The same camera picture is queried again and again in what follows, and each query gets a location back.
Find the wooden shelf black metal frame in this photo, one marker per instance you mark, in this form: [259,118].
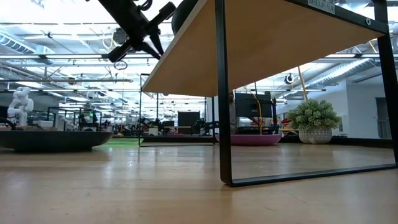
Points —
[264,46]

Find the person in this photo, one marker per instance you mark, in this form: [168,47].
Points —
[232,115]

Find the black monitor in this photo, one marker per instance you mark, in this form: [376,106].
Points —
[252,104]

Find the purple plate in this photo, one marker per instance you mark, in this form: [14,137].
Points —
[248,140]

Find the dark teal plate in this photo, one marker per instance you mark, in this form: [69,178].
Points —
[46,141]
[183,12]

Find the green plant in white pot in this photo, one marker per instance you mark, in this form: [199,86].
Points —
[314,119]

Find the black table edge rail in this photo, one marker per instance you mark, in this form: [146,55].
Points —
[342,141]

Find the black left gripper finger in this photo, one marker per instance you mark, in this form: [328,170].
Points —
[157,42]
[147,48]

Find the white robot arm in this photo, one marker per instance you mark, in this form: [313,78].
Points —
[20,105]

